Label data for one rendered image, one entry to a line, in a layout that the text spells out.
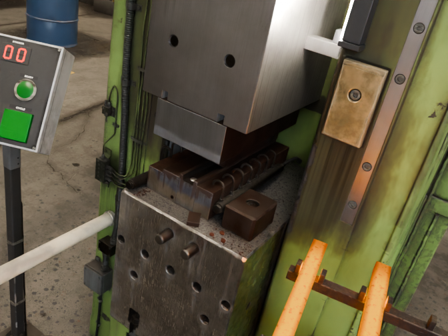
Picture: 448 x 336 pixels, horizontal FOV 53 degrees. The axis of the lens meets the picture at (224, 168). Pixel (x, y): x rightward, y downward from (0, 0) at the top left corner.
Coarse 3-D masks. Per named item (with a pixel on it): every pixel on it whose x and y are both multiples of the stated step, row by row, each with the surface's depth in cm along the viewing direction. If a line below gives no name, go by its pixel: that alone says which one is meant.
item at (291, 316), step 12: (312, 252) 86; (324, 252) 87; (312, 264) 83; (300, 276) 79; (312, 276) 80; (300, 288) 76; (288, 300) 73; (300, 300) 74; (288, 312) 71; (300, 312) 71; (288, 324) 69
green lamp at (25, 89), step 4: (20, 84) 116; (24, 84) 116; (28, 84) 116; (20, 88) 116; (24, 88) 116; (28, 88) 116; (32, 88) 116; (20, 92) 116; (24, 92) 115; (28, 92) 115; (32, 92) 116; (20, 96) 116; (24, 96) 115; (28, 96) 115
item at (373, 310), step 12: (384, 264) 87; (372, 276) 85; (384, 276) 84; (372, 288) 80; (384, 288) 81; (372, 300) 77; (384, 300) 78; (372, 312) 74; (360, 324) 74; (372, 324) 72
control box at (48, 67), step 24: (0, 48) 117; (24, 48) 116; (48, 48) 116; (0, 72) 116; (24, 72) 116; (48, 72) 116; (0, 96) 116; (48, 96) 116; (0, 120) 116; (48, 120) 117; (24, 144) 115; (48, 144) 120
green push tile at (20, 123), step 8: (8, 112) 115; (16, 112) 115; (8, 120) 115; (16, 120) 115; (24, 120) 115; (32, 120) 115; (0, 128) 115; (8, 128) 115; (16, 128) 115; (24, 128) 115; (0, 136) 115; (8, 136) 115; (16, 136) 115; (24, 136) 114
